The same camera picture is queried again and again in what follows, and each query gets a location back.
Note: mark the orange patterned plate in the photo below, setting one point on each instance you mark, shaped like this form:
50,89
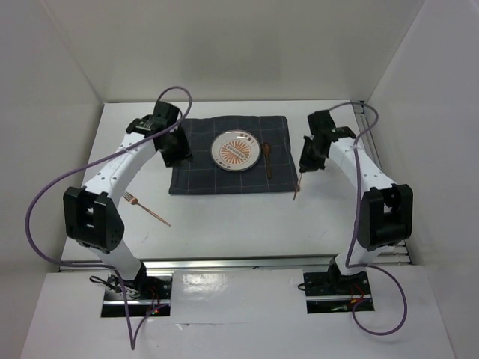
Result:
235,150

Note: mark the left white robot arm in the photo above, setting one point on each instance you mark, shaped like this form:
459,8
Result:
91,212

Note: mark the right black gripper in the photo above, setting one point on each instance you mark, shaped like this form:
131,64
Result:
306,164

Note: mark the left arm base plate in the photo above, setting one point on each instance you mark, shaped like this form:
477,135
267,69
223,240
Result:
154,297

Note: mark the front aluminium rail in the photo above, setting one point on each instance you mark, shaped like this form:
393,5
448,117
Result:
397,256

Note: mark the dark grey checked cloth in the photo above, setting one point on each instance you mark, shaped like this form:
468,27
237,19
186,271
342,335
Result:
202,176

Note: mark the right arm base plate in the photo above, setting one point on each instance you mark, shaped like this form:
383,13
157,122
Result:
330,292

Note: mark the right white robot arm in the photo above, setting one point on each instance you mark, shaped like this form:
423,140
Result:
383,215

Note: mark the copper spoon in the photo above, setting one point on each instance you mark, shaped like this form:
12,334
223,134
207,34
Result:
266,148

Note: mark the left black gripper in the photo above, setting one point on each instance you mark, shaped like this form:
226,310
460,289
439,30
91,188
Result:
183,152

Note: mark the copper knife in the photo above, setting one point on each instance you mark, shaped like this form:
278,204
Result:
297,188

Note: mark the copper fork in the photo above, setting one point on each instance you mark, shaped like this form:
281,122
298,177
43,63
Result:
132,200

